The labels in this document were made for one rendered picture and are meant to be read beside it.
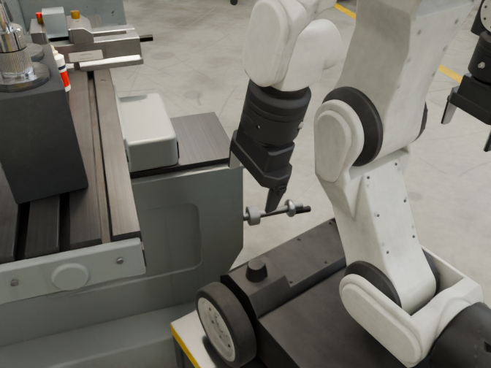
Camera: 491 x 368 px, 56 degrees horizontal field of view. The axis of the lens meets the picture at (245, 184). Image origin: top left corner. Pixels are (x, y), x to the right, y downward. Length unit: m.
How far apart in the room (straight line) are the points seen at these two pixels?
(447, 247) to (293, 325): 1.27
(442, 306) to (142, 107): 0.91
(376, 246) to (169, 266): 0.74
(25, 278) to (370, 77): 0.62
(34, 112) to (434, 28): 0.60
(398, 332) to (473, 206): 1.65
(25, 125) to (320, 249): 0.74
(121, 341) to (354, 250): 0.83
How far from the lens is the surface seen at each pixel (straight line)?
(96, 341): 1.55
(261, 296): 1.07
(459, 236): 2.30
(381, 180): 0.91
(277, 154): 0.67
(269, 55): 0.56
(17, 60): 0.79
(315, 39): 0.61
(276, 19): 0.54
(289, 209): 1.42
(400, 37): 0.73
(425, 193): 2.50
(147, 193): 1.26
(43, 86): 0.79
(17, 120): 0.79
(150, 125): 1.26
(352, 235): 0.96
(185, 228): 1.37
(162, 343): 1.52
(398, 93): 0.78
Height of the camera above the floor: 1.41
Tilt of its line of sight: 36 degrees down
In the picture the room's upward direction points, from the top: straight up
